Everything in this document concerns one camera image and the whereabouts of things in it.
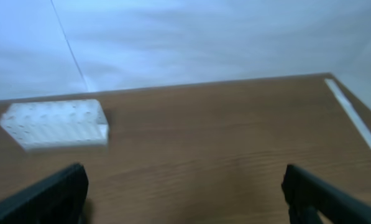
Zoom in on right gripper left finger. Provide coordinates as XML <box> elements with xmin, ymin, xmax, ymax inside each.
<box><xmin>0</xmin><ymin>163</ymin><xmax>89</xmax><ymax>224</ymax></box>

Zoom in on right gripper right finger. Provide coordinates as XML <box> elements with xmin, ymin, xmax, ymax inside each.
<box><xmin>281</xmin><ymin>164</ymin><xmax>371</xmax><ymax>224</ymax></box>

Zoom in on white test tube rack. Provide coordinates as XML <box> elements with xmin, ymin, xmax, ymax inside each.
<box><xmin>0</xmin><ymin>98</ymin><xmax>111</xmax><ymax>152</ymax></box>

